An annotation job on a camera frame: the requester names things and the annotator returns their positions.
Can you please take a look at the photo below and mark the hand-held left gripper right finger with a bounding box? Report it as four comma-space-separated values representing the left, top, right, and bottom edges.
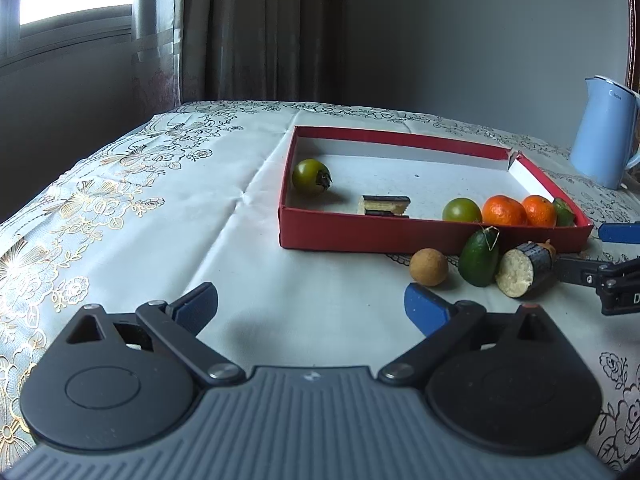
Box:
377, 282, 568, 388

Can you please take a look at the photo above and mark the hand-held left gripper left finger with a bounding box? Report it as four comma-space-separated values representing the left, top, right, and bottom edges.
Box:
64, 282, 246, 388

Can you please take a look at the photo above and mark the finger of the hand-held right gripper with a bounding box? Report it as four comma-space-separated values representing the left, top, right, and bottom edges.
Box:
598, 222, 640, 245
555, 255, 640, 292

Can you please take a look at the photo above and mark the cut green lime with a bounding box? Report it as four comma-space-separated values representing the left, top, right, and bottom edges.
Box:
551, 198, 576, 227

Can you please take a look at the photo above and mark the orange mandarin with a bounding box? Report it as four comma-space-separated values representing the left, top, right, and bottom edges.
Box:
521, 195, 557, 227
482, 195, 528, 227

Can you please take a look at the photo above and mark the plain green tomato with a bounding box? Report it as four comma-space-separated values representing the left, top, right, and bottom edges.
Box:
442, 198, 483, 223

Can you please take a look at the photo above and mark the red cardboard box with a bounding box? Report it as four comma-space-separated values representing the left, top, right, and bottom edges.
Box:
278, 126, 595, 255

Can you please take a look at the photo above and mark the green tomato with dark calyx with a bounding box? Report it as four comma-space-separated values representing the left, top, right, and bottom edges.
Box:
292, 158, 332, 196

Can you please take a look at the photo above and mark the small green avocado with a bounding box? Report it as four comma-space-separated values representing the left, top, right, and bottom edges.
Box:
458, 227, 501, 288

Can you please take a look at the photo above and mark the light blue electric kettle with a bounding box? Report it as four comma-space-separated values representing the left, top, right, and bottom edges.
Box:
570, 76, 640, 190

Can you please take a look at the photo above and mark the embroidered lace tablecloth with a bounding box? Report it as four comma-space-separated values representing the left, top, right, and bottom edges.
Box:
0, 100, 640, 480

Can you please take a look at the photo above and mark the brown curtain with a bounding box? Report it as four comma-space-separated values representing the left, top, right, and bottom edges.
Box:
131, 0, 346, 111

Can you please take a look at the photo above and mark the dark wooden frame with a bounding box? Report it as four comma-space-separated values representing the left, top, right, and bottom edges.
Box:
622, 0, 640, 96

